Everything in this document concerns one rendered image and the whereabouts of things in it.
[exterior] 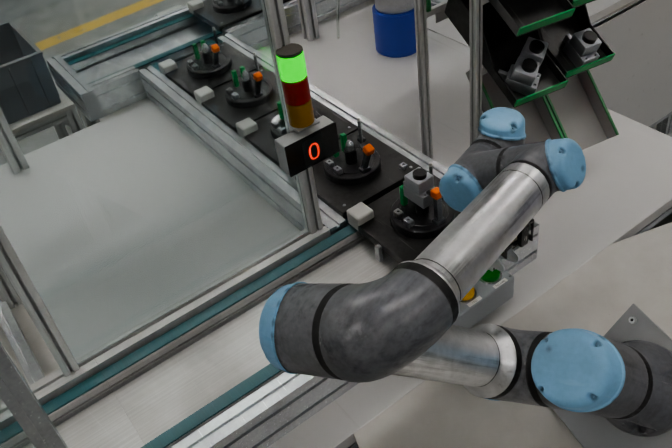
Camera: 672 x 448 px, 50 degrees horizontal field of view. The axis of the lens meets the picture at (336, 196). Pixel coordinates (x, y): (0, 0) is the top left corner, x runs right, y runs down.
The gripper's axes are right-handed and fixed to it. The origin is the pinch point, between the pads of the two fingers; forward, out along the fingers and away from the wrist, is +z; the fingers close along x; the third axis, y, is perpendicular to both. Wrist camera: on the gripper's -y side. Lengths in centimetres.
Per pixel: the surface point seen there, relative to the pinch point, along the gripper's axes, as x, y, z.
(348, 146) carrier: 0.6, -46.3, -4.6
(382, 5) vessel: 55, -100, -4
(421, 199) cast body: -0.8, -18.9, -5.6
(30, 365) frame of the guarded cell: -82, -51, 11
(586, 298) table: 16.7, 11.2, 13.6
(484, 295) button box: -4.6, 3.1, 3.4
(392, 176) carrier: 6.0, -37.3, 2.4
